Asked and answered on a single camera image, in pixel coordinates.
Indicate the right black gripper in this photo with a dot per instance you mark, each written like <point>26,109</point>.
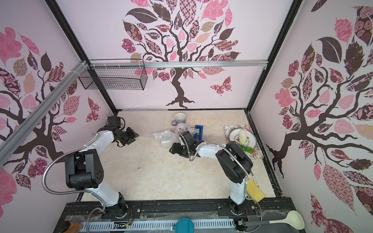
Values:
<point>179,148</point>

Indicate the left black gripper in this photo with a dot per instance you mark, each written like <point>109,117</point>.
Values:
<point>134,135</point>

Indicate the blue tape dispenser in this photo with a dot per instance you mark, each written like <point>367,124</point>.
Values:
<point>199,135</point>

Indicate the lavender mug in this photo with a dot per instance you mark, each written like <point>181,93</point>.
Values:
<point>179,118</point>

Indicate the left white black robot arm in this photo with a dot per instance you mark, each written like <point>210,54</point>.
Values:
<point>84,170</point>

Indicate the white artificial rose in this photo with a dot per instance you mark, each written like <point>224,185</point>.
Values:
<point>247,141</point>

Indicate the round white plate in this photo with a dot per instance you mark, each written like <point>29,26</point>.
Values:
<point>234,135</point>

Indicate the floral square placemat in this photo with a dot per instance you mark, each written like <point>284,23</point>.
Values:
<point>258,154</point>

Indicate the yellow green sponge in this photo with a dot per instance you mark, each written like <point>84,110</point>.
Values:
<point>253,191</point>

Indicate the teal round lid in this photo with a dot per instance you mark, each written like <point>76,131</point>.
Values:
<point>184,225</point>

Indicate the brown jar black lid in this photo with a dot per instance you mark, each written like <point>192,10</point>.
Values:
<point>70,227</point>

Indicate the cream plastic ladle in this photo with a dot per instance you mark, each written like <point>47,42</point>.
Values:
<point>293,219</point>

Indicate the black wire basket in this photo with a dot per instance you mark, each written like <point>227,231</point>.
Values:
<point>115,74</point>

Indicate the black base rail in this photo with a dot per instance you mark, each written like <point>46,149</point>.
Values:
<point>267,209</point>

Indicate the rear aluminium frame bar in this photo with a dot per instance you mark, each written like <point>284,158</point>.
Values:
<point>161,65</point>

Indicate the aluminium frame bar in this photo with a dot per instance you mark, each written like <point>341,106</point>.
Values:
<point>161,65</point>
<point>9,147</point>

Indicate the silver fork floral handle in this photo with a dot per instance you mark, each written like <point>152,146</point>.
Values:
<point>253,178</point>

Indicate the white slotted cable duct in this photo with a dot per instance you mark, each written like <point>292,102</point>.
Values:
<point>157,226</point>

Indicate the left aluminium frame bar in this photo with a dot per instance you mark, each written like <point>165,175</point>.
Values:
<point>9,147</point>

